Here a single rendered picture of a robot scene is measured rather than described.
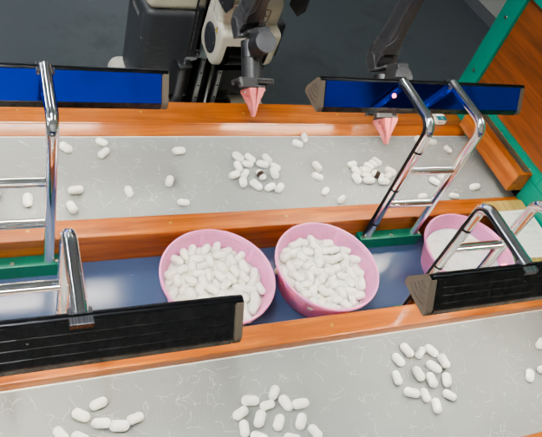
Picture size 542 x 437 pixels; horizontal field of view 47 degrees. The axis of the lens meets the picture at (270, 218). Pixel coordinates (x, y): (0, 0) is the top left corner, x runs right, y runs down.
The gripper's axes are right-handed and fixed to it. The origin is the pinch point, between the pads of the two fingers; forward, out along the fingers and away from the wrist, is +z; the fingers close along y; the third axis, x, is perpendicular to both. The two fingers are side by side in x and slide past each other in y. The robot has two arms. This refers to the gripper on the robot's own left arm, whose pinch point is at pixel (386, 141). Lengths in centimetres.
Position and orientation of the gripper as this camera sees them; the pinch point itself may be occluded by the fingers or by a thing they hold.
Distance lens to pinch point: 188.2
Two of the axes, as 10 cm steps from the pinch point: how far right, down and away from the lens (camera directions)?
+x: -3.9, 0.0, 9.2
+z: 0.5, 10.0, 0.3
